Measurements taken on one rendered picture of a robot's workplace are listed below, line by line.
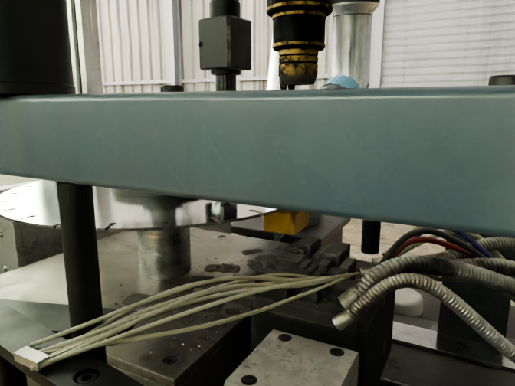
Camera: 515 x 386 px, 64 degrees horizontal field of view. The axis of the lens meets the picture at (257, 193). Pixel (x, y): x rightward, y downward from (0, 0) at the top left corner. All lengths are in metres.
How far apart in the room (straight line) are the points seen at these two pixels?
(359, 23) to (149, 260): 0.71
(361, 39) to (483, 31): 5.35
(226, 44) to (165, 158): 0.29
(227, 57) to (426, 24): 5.98
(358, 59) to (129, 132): 0.85
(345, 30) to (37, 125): 0.84
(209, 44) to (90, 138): 0.28
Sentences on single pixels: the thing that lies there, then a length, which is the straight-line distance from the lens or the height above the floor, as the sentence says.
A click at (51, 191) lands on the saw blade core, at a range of 0.50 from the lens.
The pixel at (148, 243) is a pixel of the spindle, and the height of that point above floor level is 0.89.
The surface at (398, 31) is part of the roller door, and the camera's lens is 6.43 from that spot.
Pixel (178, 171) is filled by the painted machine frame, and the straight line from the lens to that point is 0.16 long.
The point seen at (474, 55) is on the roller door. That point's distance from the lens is 6.27.
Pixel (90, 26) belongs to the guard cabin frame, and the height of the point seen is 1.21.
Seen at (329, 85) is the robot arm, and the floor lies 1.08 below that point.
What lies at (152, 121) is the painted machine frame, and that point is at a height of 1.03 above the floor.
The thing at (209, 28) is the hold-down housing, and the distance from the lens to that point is 0.45.
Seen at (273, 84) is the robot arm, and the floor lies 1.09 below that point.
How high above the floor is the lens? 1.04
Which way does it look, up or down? 12 degrees down
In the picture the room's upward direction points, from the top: straight up
